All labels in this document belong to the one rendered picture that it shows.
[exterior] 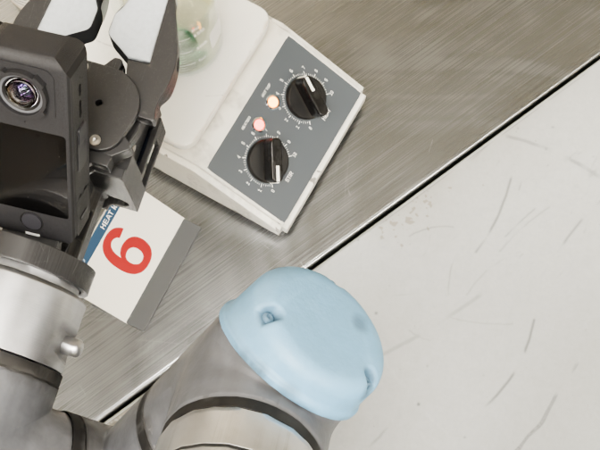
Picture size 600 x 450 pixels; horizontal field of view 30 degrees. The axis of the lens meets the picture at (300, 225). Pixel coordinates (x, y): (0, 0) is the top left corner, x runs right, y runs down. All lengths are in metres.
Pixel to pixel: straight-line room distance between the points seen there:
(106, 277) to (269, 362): 0.36
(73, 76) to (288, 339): 0.15
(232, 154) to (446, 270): 0.18
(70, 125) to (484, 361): 0.41
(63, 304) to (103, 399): 0.27
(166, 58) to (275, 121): 0.23
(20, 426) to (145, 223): 0.30
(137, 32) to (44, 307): 0.16
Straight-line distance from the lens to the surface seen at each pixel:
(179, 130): 0.78
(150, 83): 0.60
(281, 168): 0.80
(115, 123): 0.59
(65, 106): 0.53
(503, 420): 0.84
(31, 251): 0.57
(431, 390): 0.83
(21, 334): 0.57
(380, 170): 0.86
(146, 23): 0.61
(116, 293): 0.83
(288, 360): 0.48
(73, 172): 0.55
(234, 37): 0.81
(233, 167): 0.80
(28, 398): 0.57
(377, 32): 0.90
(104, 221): 0.82
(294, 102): 0.82
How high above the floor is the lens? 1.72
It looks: 75 degrees down
